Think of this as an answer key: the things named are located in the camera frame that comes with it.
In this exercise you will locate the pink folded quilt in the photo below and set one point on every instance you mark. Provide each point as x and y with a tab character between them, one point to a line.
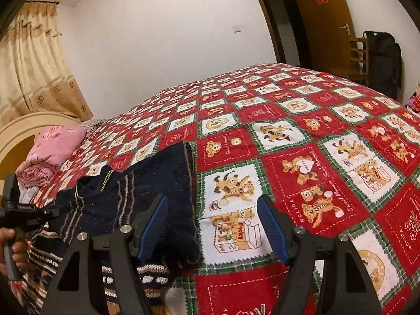
52	151

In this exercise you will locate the pink cloth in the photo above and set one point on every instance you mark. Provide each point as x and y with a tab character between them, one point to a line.
415	101

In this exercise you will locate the white wall switch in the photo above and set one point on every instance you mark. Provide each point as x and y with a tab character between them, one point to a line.
236	29

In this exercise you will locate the beige patterned curtain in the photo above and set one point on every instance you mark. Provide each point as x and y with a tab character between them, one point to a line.
39	72

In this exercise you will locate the cream wooden headboard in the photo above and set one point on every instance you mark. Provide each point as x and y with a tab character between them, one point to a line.
19	128

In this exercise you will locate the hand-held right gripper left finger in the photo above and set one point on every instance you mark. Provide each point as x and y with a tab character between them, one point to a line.
153	231

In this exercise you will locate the navy knitted striped sweater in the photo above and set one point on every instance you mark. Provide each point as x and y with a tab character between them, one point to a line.
157	177

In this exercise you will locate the black bag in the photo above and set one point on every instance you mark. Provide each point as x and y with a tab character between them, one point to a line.
384	62

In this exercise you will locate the person's left hand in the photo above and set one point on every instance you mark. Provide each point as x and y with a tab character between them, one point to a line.
20	257

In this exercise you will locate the brown wooden door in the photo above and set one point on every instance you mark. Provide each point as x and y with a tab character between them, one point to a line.
328	32

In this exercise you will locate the red printed bear blanket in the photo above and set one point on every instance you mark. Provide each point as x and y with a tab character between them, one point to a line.
295	121

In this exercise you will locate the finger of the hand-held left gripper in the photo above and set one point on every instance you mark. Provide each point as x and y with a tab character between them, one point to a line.
49	215

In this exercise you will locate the dark brown door frame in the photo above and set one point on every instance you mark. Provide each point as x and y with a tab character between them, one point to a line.
269	23

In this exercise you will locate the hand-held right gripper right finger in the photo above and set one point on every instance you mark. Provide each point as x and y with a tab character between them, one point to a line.
270	229

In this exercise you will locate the grey striped pillow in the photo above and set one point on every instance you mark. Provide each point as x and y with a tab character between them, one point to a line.
95	124

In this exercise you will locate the wooden chair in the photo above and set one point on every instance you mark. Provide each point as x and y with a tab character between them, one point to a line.
356	59

